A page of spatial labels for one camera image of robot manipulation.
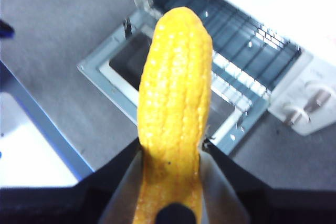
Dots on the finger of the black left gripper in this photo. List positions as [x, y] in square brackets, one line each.
[5, 31]

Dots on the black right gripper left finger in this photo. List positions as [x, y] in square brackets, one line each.
[65, 205]

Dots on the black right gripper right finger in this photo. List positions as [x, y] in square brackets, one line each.
[275, 208]

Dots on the yellow corn cob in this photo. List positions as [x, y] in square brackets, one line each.
[176, 90]

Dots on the cream oven temperature knob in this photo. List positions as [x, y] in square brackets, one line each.
[316, 98]

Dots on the white blue-edged robot cart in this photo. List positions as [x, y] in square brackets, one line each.
[23, 142]

